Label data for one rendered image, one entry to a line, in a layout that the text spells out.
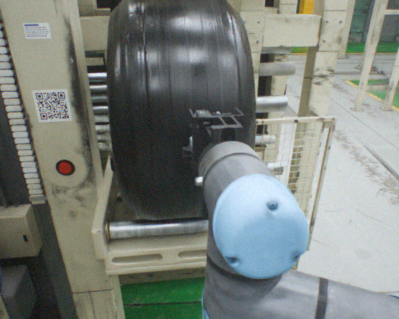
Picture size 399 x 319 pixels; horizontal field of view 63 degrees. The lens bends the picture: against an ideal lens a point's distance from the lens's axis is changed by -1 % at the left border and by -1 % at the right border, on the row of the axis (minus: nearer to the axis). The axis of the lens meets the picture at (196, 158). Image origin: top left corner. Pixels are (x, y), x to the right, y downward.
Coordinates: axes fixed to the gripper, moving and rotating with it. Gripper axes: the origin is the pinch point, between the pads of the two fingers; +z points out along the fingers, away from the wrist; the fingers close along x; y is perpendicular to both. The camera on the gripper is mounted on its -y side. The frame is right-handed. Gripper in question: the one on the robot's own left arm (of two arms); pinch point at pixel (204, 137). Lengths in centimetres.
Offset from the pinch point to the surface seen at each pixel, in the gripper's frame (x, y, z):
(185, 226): 2.7, -28.8, 17.0
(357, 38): -587, -2, 910
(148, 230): 12.0, -29.0, 16.9
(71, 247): 34, -39, 26
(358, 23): -581, 40, 908
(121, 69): 14.1, 11.6, 6.3
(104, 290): 28, -57, 28
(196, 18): -0.2, 20.2, 11.8
